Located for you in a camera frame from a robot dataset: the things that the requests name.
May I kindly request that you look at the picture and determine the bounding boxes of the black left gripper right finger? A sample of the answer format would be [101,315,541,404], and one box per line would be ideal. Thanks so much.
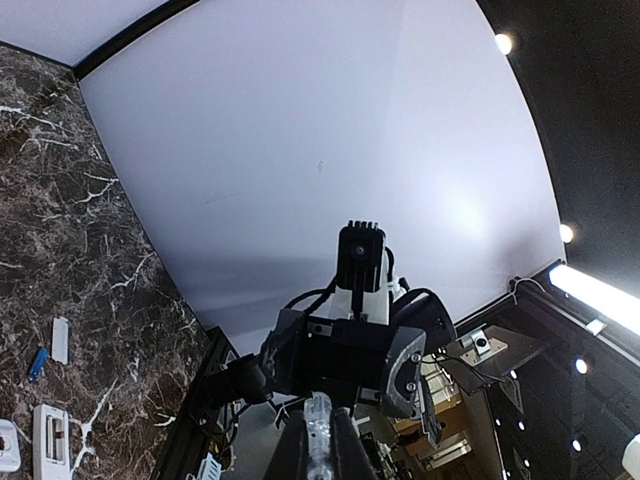
[330,407,378,480]

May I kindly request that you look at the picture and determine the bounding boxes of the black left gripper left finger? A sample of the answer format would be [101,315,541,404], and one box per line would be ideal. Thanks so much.
[263,397,313,480]

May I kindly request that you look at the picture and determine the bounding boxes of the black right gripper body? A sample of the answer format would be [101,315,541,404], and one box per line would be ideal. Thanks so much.
[259,309,427,418]

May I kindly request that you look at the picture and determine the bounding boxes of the clear handled screwdriver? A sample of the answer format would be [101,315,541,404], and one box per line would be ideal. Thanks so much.
[304,392,334,480]

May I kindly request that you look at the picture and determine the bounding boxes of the white remote control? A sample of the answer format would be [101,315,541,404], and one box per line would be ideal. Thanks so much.
[0,419,21,473]
[33,404,72,480]

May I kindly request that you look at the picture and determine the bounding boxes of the blue battery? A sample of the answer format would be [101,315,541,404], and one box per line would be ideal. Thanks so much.
[27,348,49,383]

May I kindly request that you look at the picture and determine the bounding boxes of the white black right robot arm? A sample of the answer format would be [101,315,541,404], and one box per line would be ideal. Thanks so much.
[191,240,455,422]

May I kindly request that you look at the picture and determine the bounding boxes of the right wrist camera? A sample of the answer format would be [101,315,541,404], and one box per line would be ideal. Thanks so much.
[336,220,386,293]

